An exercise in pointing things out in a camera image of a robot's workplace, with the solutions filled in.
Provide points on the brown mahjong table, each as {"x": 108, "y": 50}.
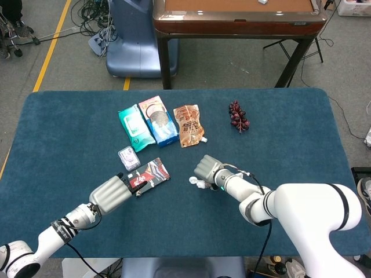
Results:
{"x": 237, "y": 23}

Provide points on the small white bottle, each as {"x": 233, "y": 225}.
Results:
{"x": 200, "y": 183}

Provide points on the single white mahjong tile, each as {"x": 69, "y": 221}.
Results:
{"x": 263, "y": 1}

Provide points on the black tray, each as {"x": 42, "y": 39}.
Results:
{"x": 358, "y": 172}

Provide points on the black red snack packet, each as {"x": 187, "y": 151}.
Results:
{"x": 156, "y": 172}

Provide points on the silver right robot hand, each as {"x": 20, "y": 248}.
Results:
{"x": 206, "y": 168}

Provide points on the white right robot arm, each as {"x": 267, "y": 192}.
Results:
{"x": 304, "y": 208}

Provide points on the green wet wipes pack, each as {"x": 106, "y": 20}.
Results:
{"x": 134, "y": 127}

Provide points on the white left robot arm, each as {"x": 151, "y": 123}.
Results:
{"x": 52, "y": 237}

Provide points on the blue felt table cloth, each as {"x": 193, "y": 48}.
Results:
{"x": 185, "y": 226}

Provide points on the black folding stand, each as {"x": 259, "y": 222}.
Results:
{"x": 290, "y": 49}

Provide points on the person leg with dark sneaker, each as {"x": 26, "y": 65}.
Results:
{"x": 17, "y": 24}

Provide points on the white plastic basket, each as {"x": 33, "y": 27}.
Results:
{"x": 353, "y": 7}

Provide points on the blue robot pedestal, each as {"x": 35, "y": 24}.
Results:
{"x": 133, "y": 43}

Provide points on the blue pink snack bag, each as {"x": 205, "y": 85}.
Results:
{"x": 160, "y": 124}

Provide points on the orange spout pouch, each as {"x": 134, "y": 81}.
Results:
{"x": 188, "y": 127}

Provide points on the grey sneaker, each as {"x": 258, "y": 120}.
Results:
{"x": 365, "y": 192}

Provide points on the small white floor object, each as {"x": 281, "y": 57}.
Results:
{"x": 368, "y": 141}

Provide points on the white sneaker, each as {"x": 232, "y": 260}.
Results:
{"x": 295, "y": 269}

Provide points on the clear plastic box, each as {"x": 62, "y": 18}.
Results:
{"x": 129, "y": 157}

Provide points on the dark red grape bunch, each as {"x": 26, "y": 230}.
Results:
{"x": 238, "y": 117}

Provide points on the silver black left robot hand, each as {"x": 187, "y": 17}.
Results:
{"x": 108, "y": 195}

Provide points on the white base panel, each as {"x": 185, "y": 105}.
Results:
{"x": 87, "y": 267}

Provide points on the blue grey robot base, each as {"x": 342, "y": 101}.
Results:
{"x": 185, "y": 267}

